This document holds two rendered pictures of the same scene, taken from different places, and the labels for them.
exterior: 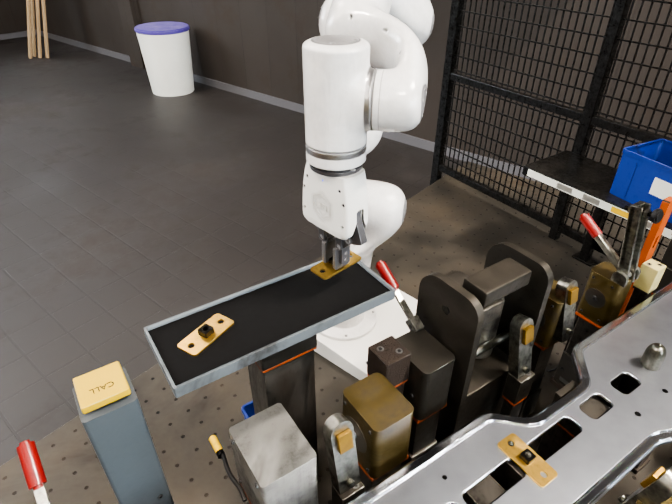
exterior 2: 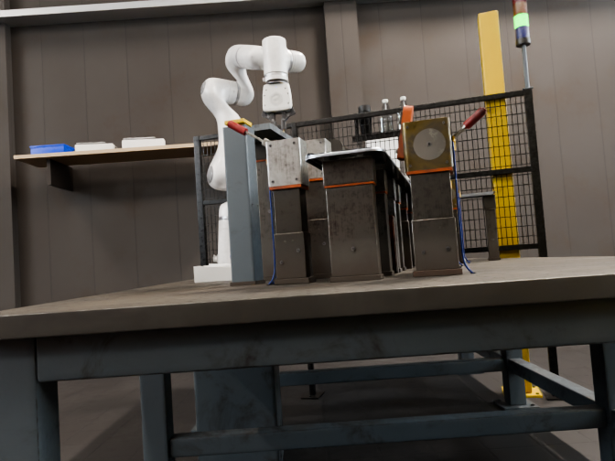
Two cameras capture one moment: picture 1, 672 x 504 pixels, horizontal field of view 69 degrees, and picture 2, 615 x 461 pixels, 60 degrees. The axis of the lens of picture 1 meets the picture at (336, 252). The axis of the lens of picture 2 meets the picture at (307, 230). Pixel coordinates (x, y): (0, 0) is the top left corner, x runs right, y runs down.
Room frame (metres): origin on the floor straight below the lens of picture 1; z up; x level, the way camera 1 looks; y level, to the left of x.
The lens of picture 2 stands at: (-0.81, 1.14, 0.76)
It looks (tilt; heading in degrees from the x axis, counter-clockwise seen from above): 3 degrees up; 319
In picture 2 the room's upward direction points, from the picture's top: 4 degrees counter-clockwise
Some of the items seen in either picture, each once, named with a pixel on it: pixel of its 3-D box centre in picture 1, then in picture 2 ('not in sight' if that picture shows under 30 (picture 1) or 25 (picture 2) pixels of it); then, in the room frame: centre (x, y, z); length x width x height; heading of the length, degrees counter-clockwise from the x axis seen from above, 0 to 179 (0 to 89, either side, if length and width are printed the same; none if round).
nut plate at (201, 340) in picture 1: (206, 331); not in sight; (0.53, 0.19, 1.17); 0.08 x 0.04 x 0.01; 148
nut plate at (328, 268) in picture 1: (336, 261); not in sight; (0.65, 0.00, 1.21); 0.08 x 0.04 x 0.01; 133
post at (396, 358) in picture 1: (382, 428); not in sight; (0.56, -0.09, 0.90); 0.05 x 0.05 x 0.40; 34
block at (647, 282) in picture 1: (625, 328); not in sight; (0.84, -0.67, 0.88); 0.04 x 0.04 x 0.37; 34
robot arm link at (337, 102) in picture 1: (339, 93); (275, 58); (0.64, 0.00, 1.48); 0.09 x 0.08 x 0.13; 79
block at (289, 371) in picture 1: (284, 408); (274, 210); (0.58, 0.09, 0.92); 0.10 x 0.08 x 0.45; 124
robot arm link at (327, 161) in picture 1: (335, 151); (275, 80); (0.65, 0.00, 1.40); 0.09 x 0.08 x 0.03; 43
